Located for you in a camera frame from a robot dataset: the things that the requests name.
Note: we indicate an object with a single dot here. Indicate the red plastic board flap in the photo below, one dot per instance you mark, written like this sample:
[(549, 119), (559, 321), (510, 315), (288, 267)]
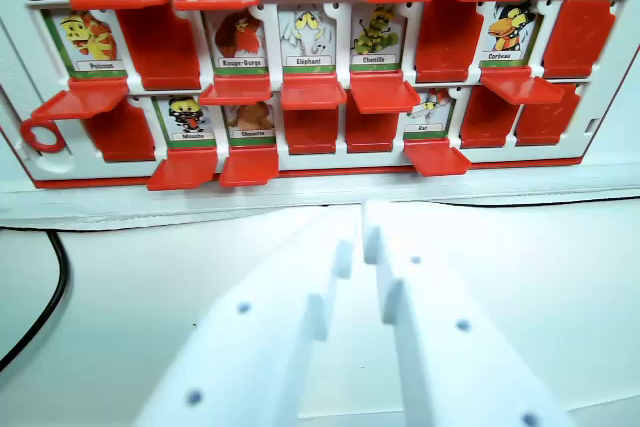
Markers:
[(442, 42)]

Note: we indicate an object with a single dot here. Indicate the red and white game board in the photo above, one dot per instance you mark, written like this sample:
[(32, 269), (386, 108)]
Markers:
[(310, 37)]

